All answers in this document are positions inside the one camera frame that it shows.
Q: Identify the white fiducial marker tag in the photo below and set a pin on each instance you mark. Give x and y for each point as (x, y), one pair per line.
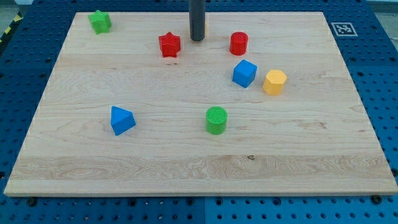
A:
(344, 29)

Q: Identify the light wooden board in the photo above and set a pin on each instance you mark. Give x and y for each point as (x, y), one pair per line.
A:
(314, 138)

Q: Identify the blue triangle block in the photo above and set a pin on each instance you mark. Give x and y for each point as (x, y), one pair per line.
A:
(121, 120)

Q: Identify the green star block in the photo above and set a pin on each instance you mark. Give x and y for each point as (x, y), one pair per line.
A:
(100, 22)

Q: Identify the green cylinder block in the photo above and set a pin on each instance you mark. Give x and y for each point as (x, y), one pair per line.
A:
(216, 118)

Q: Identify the blue cube block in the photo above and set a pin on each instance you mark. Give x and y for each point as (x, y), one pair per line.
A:
(244, 73)

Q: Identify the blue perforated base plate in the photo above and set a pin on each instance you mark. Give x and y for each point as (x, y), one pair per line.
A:
(32, 51)

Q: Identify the yellow hexagon block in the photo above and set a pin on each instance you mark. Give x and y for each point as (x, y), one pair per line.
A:
(274, 82)

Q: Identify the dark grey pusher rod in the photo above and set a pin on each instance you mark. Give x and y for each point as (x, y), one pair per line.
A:
(197, 9)

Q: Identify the red star block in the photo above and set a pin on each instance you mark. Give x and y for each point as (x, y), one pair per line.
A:
(169, 45)

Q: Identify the red cylinder block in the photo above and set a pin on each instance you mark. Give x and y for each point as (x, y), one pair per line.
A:
(238, 43)

